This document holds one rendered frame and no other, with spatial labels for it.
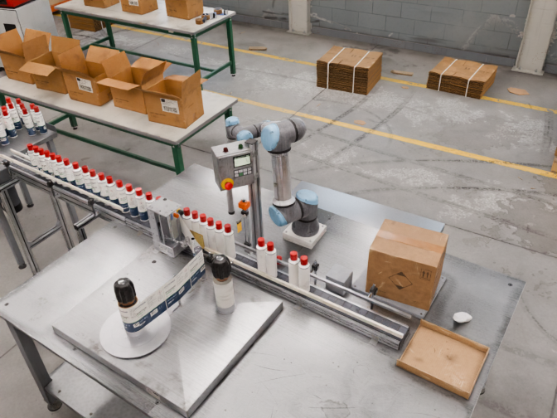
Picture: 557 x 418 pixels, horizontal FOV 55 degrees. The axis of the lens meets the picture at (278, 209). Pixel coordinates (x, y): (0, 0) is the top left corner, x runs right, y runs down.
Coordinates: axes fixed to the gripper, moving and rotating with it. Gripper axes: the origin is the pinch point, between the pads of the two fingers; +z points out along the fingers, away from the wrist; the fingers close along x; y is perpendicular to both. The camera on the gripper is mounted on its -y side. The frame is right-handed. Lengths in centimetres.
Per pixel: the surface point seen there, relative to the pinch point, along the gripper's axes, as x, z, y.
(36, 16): 217, 30, -452
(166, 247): -65, 7, 2
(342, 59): 345, 68, -91
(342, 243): -9, 17, 74
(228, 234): -52, -4, 33
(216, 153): -49, -47, 29
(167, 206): -59, -14, 2
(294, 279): -55, 5, 71
